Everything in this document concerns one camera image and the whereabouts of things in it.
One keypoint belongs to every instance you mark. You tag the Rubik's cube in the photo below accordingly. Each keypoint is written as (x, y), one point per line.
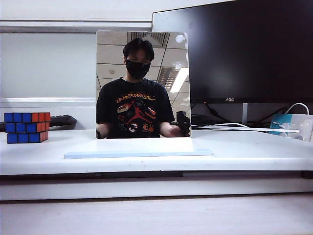
(23, 127)

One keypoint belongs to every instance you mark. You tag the square mirror with white base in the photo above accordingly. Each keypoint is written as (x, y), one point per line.
(141, 85)

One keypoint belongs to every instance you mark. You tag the dark grey keyboard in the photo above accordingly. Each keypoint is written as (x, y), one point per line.
(63, 121)

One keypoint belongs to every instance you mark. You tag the white raised board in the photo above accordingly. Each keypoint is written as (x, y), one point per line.
(244, 151)

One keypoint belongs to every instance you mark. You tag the black AOC monitor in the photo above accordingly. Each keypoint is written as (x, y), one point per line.
(244, 49)

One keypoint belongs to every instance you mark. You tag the white desk partition panel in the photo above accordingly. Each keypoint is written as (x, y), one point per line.
(49, 68)

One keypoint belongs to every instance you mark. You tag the blue and white box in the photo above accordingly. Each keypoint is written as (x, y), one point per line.
(291, 122)

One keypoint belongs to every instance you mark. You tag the grey monitor stand post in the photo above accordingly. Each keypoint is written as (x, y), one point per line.
(245, 112)

